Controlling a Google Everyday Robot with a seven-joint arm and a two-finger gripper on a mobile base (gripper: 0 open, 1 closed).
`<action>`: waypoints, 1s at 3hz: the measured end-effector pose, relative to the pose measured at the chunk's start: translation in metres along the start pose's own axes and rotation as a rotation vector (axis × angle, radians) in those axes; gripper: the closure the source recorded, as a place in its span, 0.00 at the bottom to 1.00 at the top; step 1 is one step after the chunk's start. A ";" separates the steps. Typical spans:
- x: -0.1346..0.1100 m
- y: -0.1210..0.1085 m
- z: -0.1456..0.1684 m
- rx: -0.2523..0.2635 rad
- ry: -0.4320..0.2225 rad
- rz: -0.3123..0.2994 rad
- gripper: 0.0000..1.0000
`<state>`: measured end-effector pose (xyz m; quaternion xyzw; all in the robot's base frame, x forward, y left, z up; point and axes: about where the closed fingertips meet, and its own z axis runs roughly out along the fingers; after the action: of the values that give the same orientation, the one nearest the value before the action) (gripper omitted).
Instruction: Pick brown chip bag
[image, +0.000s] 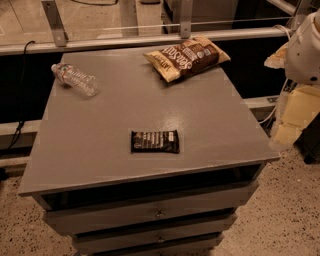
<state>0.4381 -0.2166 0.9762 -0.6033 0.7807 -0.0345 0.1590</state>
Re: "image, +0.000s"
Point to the metal railing bar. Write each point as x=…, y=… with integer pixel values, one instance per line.
x=129, y=42

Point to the grey drawer cabinet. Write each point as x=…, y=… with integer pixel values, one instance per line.
x=114, y=202

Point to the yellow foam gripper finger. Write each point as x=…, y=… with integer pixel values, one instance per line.
x=277, y=59

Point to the clear plastic water bottle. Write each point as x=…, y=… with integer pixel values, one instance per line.
x=70, y=75

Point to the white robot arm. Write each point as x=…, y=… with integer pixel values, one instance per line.
x=300, y=56

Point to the brown chip bag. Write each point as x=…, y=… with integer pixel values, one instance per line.
x=190, y=57

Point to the dark chocolate bar wrapper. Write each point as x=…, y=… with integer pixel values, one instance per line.
x=154, y=142

